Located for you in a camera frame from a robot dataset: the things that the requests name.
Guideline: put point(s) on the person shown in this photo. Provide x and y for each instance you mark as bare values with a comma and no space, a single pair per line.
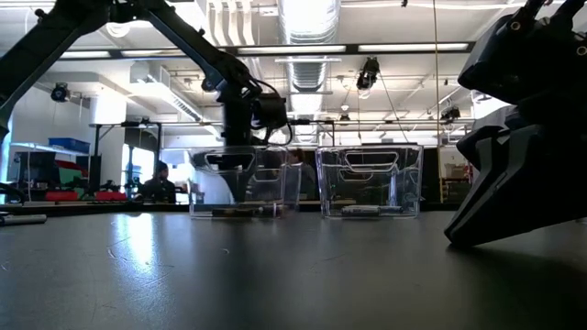
308,179
158,188

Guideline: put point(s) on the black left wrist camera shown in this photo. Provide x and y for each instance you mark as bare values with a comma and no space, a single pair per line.
270,110

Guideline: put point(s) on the black table mat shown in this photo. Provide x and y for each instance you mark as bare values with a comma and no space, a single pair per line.
293,284

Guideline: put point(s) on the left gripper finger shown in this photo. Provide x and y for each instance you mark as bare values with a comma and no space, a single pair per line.
227,174
243,179

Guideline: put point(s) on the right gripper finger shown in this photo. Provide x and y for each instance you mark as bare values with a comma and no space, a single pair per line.
527,192
490,126

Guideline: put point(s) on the cardboard box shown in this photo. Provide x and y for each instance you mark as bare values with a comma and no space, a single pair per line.
451,173

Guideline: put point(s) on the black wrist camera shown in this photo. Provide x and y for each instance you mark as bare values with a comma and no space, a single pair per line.
518,59
270,110

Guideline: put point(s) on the red box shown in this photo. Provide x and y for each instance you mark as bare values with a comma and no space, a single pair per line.
110,196
61,196

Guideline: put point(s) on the clear plastic bin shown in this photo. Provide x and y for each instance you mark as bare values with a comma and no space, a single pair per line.
408,197
202,197

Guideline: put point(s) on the green box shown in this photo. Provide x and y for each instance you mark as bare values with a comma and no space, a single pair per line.
71,176

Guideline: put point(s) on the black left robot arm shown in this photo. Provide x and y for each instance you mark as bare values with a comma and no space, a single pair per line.
36,46

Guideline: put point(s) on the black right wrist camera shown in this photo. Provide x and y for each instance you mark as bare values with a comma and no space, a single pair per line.
518,59

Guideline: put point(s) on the silver ribbed air duct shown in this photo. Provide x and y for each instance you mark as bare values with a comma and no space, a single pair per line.
309,69

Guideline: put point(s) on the black beam with light strips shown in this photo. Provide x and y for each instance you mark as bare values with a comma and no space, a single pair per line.
351,47

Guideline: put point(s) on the black monitor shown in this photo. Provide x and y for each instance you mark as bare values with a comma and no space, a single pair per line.
36,167

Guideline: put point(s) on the black background robot arm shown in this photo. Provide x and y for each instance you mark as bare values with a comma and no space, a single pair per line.
14,189

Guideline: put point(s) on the black ceiling spotlight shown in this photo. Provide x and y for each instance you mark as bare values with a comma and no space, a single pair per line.
59,93
450,113
369,73
208,84

